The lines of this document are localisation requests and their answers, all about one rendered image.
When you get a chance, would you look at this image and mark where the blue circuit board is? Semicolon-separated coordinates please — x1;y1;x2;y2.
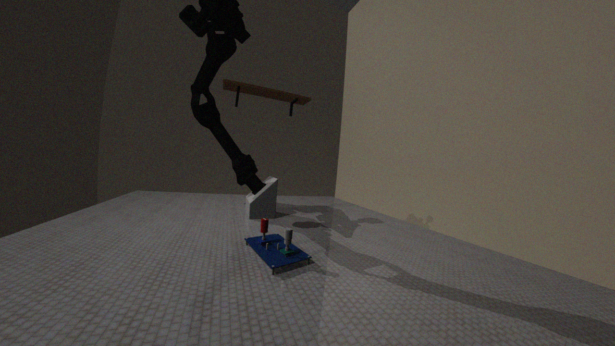
245;218;312;275

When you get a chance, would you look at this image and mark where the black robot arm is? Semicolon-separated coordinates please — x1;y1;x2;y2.
191;16;266;195

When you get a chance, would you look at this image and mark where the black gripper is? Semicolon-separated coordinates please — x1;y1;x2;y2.
179;0;243;37

